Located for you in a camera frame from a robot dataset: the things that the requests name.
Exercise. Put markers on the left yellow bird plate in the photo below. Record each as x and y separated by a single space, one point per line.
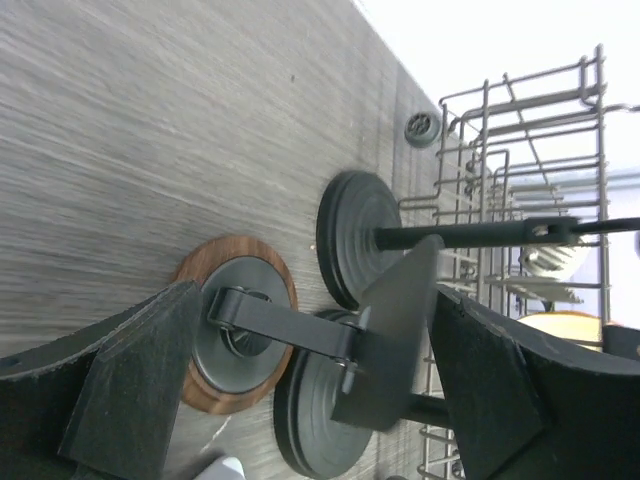
580 328

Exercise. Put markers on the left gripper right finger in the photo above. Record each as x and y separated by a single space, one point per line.
527 405

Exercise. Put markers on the white folding phone stand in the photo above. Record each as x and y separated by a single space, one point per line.
223 468

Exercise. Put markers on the round wooden phone stand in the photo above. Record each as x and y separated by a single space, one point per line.
378 348

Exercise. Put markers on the white ribbed cup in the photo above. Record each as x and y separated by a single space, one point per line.
555 262

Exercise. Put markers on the metal dish rack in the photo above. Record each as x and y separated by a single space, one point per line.
518 148

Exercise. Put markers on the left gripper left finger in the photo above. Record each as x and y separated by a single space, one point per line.
100 403

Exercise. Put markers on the black stand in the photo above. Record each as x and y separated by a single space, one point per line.
310 442
360 238

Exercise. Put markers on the black stand front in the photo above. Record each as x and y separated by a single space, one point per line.
310 442

